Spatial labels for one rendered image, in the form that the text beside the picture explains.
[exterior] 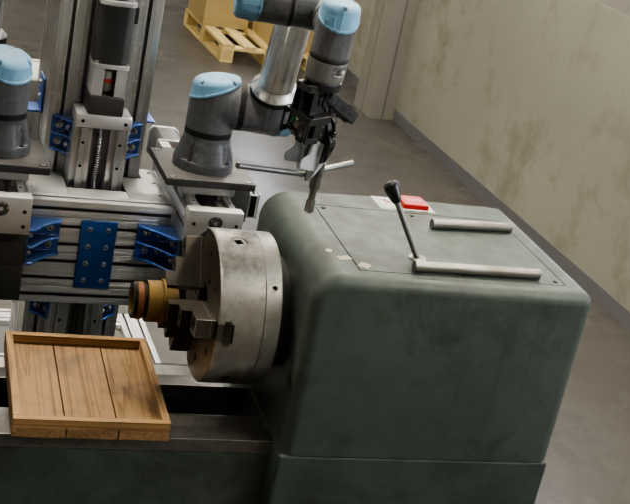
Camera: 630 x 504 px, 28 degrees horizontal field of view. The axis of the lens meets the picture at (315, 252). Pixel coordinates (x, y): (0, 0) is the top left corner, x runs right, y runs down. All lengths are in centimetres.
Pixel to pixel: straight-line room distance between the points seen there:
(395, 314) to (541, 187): 434
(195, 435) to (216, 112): 86
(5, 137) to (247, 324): 83
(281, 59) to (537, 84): 405
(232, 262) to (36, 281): 78
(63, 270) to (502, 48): 456
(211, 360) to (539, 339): 66
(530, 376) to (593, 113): 386
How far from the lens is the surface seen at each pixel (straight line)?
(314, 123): 236
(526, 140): 691
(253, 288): 243
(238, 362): 246
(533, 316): 254
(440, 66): 797
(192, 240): 256
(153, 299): 249
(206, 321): 242
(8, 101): 294
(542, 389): 264
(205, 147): 305
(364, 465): 258
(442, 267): 247
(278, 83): 298
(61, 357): 269
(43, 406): 251
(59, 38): 311
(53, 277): 311
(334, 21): 231
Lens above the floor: 214
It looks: 21 degrees down
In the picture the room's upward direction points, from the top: 12 degrees clockwise
